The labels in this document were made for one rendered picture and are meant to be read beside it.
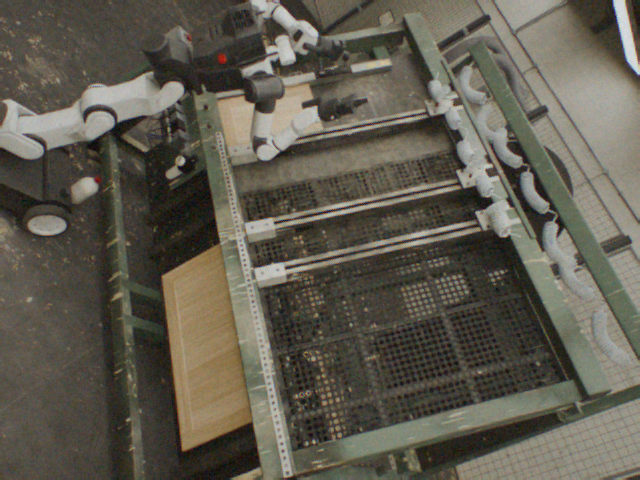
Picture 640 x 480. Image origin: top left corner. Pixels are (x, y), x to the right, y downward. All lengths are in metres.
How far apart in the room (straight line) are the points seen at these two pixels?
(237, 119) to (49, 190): 0.95
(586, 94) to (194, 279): 6.78
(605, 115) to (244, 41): 6.55
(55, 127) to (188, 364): 1.22
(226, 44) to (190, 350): 1.39
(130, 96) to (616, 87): 7.04
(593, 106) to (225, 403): 6.94
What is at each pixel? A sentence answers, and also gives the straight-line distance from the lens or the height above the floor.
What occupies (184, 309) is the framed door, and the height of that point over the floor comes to 0.36.
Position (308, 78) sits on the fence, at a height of 1.33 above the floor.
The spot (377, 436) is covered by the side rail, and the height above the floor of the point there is 1.18.
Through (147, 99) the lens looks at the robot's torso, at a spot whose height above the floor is 0.84.
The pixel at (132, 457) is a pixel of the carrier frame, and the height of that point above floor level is 0.17.
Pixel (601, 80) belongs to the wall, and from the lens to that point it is 8.90.
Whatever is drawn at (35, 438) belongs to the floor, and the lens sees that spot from 2.67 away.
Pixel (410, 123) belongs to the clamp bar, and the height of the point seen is 1.69.
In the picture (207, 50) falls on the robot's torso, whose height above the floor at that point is 1.20.
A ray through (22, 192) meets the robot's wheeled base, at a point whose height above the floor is 0.17.
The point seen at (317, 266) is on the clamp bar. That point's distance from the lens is 2.48.
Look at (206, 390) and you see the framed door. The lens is 2.78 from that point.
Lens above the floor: 2.04
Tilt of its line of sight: 20 degrees down
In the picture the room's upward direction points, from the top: 62 degrees clockwise
